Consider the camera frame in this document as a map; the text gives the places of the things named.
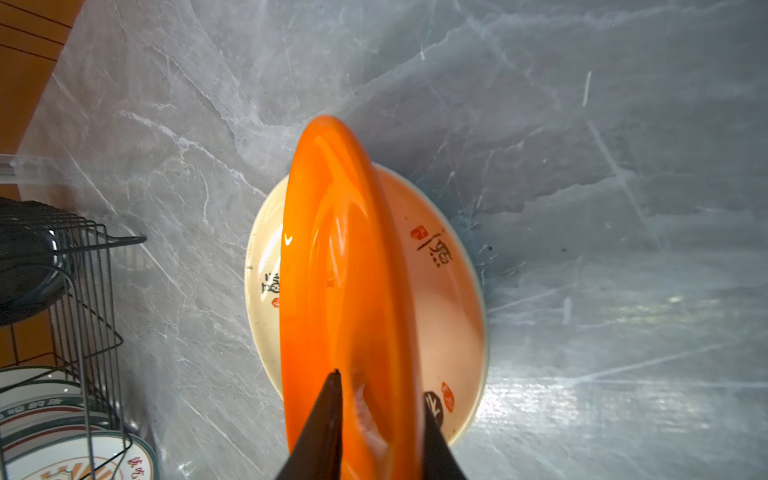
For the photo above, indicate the orange plate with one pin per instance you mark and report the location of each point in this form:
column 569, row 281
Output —
column 346, row 305

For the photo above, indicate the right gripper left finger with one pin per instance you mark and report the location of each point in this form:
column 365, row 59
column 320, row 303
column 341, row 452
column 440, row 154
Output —
column 318, row 451

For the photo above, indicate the black wire dish rack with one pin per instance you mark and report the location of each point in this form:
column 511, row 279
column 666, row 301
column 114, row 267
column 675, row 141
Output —
column 76, row 335

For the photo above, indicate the white patterned plate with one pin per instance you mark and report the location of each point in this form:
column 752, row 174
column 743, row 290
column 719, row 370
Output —
column 24, row 384
column 100, row 455
column 24, row 419

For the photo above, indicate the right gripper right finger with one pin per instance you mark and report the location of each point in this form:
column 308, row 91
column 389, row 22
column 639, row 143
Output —
column 438, row 461

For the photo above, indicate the black plate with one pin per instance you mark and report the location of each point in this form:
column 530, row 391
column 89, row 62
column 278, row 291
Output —
column 34, row 263

